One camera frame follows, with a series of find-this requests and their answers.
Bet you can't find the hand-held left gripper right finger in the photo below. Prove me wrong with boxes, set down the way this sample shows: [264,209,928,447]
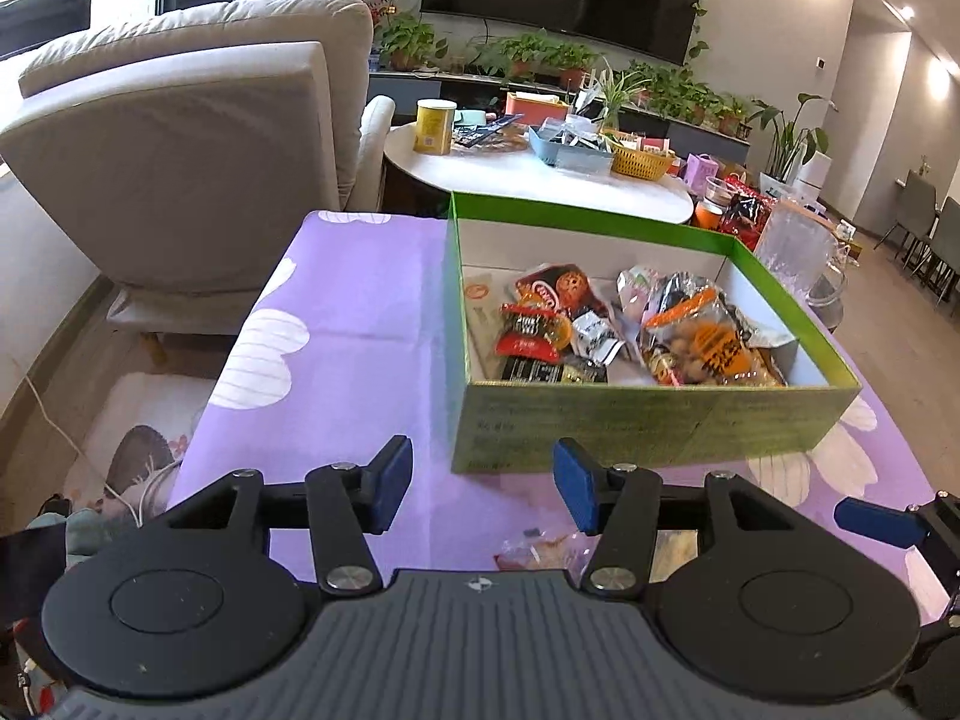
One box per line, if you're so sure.
[551,438,803,593]

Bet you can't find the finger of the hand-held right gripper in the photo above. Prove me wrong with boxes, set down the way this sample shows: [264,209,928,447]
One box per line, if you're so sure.
[834,498,928,550]

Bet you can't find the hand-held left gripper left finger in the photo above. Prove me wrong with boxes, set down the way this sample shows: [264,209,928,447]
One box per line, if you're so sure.
[161,435,416,593]

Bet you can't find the green cardboard box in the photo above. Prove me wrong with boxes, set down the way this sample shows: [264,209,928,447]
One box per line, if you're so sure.
[442,191,862,475]

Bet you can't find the clear pale snack packet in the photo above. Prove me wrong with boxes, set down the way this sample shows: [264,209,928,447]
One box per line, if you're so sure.
[493,529,703,587]

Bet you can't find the black snack packet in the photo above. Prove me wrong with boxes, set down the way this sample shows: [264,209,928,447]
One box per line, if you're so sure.
[499,355,609,386]

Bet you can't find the small white grey packet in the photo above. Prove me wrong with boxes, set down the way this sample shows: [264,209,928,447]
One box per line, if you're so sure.
[571,311,626,365]

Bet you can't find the large orange black snack bag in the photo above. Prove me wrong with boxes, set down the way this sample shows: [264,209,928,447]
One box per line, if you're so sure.
[639,274,790,389]

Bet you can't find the purple printed tablecloth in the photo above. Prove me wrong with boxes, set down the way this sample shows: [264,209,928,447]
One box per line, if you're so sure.
[166,210,953,617]

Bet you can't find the printed floor mat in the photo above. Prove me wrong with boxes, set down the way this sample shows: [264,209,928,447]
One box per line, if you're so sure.
[64,371,220,527]

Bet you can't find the clear glass pitcher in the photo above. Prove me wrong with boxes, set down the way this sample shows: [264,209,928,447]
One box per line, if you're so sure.
[754,199,840,302]

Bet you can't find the grey dining chair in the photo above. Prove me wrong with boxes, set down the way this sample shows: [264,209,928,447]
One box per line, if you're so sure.
[926,195,960,302]
[874,169,940,257]

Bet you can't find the round white table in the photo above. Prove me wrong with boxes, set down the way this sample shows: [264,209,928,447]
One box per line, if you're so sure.
[382,120,695,227]

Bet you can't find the pile of red snack bags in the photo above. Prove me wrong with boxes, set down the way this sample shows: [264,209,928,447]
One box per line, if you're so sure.
[716,180,778,253]

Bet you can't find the blue tray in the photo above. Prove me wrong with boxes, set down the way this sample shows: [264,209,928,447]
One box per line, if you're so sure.
[527,124,618,174]

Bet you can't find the yellow woven basket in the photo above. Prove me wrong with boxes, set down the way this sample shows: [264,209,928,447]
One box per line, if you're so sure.
[604,131,678,182]

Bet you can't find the pink box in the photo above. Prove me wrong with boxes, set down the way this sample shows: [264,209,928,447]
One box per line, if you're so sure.
[684,152,720,193]

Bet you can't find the white humidifier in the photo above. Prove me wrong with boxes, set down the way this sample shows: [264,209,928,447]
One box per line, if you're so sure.
[795,152,834,200]

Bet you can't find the yellow can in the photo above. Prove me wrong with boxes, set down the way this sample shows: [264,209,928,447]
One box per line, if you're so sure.
[415,99,458,158]

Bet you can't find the dark printed leaflets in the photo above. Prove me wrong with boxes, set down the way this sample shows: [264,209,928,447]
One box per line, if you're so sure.
[451,114,530,152]

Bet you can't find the dark cloth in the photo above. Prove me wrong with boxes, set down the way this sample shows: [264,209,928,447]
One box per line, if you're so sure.
[0,525,70,620]

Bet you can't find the beige armchair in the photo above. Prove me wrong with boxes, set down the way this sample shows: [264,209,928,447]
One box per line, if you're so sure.
[0,0,397,340]

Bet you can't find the orange tissue box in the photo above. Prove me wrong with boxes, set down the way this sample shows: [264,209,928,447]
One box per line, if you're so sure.
[504,91,571,128]

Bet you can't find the spider plant in vase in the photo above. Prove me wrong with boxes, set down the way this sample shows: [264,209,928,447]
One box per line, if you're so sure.
[589,64,655,133]

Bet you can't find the large leaf potted plant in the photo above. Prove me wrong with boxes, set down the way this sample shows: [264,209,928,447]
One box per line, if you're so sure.
[750,94,830,182]

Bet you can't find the potted green plant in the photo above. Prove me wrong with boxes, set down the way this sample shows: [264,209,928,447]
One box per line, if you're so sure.
[547,41,602,88]
[480,30,557,80]
[651,64,715,125]
[712,94,752,138]
[379,11,451,73]

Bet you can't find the grey television cabinet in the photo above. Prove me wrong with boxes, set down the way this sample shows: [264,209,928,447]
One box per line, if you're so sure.
[367,67,751,140]

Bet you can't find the hanging green vine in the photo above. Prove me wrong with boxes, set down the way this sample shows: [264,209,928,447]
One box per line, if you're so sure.
[688,0,715,62]

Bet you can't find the white floor cable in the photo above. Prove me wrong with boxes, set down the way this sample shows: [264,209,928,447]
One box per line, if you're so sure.
[15,371,182,535]

